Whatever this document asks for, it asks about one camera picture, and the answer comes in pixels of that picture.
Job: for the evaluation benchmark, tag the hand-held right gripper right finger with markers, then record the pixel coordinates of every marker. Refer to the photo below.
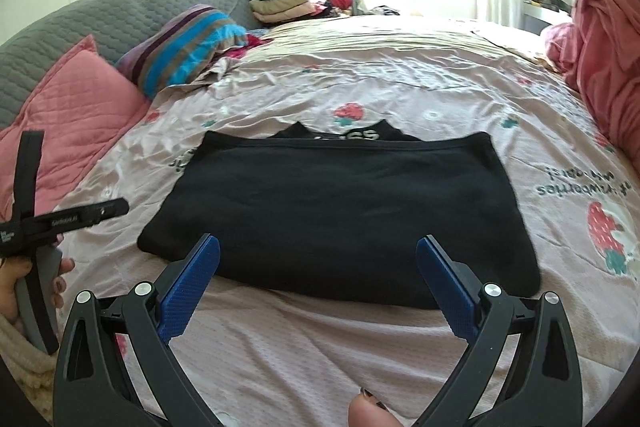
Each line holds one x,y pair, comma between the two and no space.
450,292

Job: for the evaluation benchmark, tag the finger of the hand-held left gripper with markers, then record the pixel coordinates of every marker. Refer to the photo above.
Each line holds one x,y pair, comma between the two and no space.
107,210

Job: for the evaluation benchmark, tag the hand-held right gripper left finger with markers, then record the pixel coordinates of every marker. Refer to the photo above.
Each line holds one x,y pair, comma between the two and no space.
187,292

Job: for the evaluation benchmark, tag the black sweater with orange cuffs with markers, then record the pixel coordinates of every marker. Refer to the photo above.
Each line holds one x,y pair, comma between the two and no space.
325,207

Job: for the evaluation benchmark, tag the person's left forearm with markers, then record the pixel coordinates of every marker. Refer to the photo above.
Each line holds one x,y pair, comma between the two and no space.
22,357

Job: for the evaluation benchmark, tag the person's left hand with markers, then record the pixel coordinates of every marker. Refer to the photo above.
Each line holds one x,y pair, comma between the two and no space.
9,287

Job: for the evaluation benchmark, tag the person's right hand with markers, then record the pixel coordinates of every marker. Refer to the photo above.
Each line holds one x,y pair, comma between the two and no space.
372,412

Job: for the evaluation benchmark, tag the pink quilted pillow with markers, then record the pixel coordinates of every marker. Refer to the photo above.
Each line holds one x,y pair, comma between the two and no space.
75,107

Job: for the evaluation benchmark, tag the strawberry print bedsheet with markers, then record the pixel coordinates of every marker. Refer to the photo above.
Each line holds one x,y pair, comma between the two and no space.
300,357

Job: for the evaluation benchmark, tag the striped pillow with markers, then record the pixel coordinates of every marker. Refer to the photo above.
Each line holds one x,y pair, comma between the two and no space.
190,42

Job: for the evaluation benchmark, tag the grey quilted headboard cover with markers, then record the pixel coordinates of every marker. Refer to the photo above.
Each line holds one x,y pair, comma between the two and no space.
100,7

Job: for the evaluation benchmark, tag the red crumpled garment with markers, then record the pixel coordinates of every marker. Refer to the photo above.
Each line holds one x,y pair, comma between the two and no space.
252,43

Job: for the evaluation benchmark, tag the pink blanket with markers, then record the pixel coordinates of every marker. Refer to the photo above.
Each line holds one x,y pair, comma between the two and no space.
610,57

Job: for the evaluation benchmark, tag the white desk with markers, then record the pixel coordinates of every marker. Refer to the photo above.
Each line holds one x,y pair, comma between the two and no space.
537,17

